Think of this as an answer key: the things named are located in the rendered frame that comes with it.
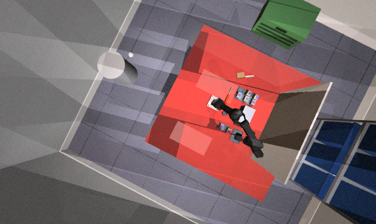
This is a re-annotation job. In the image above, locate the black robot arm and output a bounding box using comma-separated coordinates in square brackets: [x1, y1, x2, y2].
[211, 98, 264, 158]

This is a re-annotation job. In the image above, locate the tan rectangular block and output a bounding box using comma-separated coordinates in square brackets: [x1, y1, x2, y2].
[236, 72, 245, 79]

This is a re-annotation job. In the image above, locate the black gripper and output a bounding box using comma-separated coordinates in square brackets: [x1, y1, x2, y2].
[234, 132, 249, 145]

